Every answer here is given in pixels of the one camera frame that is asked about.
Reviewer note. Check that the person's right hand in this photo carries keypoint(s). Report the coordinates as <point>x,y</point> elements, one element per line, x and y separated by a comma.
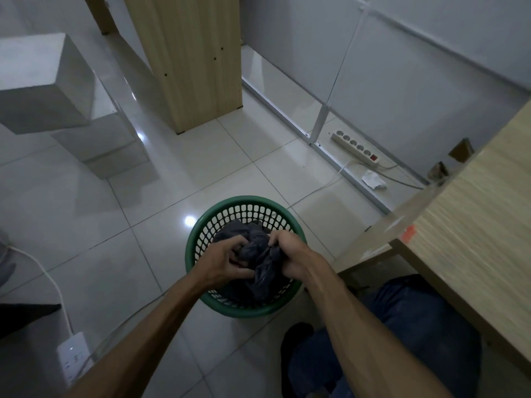
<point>303,261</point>

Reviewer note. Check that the person's left hand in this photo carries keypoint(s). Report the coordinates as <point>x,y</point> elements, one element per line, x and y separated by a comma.
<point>220,263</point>

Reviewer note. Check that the black trash bag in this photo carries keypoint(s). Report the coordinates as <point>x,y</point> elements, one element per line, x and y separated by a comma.
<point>261,252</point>

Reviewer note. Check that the black garbage bag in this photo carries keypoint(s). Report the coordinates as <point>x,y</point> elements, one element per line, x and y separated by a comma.
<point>244,312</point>

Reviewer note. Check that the person's right forearm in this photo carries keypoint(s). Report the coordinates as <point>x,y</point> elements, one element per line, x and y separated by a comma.
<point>365,344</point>

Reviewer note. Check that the person's left forearm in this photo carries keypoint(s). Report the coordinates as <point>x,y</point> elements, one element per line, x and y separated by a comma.
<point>141,344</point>

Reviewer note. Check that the person's black shoe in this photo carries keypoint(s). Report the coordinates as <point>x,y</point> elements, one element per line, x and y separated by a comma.
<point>292,344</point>

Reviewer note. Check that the person's blue jeans leg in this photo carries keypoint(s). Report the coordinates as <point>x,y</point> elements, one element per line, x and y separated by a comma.
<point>423,331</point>

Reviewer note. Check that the crumpled white tissue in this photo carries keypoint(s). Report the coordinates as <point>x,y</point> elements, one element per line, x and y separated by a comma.
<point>373,180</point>

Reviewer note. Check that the small brown wooden block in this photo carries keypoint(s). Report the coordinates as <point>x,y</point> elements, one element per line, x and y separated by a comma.
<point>438,171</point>
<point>461,150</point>

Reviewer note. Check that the white power strip near chair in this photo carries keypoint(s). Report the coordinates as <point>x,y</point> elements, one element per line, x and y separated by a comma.
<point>74,358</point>

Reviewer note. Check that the light wooden table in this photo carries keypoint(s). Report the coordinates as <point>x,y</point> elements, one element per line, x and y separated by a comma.
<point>477,244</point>

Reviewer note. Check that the light wooden side desk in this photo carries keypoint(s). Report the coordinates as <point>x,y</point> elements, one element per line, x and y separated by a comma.
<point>191,57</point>

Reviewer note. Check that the grey rounded floor object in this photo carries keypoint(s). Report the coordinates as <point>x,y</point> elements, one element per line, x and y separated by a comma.
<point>6,265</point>

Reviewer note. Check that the white metal frame leg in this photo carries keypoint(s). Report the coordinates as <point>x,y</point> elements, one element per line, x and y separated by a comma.
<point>318,124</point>

